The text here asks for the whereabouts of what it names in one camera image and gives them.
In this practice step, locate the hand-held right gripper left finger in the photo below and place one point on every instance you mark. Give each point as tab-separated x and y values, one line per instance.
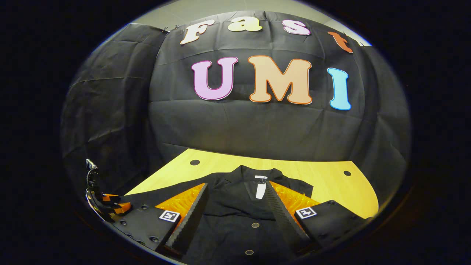
191	221

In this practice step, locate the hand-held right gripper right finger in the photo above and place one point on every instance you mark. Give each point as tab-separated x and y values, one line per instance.
283	221

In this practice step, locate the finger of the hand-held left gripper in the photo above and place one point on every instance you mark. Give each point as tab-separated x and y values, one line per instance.
119	206

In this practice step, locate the black button shirt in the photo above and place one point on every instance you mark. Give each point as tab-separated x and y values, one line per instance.
232	213

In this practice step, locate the black backdrop cloth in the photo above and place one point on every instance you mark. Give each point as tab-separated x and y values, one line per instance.
239	125

